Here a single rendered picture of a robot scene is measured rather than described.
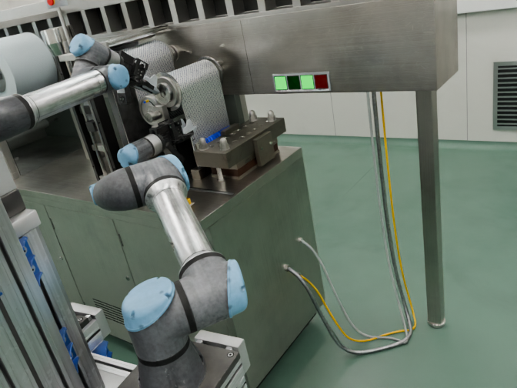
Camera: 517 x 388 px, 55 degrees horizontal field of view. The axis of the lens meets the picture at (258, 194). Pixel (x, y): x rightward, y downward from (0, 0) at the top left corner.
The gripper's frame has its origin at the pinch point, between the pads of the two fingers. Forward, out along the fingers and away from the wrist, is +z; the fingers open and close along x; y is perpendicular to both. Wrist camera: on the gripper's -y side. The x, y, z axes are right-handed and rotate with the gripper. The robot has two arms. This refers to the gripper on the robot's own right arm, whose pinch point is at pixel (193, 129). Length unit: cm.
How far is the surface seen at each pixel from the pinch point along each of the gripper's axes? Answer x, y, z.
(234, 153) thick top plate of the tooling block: -20.0, -7.9, -2.4
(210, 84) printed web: -0.2, 13.5, 14.8
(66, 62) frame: 44, 32, -15
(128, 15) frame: 54, 42, 30
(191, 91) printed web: -0.2, 14.1, 3.3
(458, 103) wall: -28, -73, 262
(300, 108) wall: 118, -78, 262
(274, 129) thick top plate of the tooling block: -20.0, -8.5, 24.6
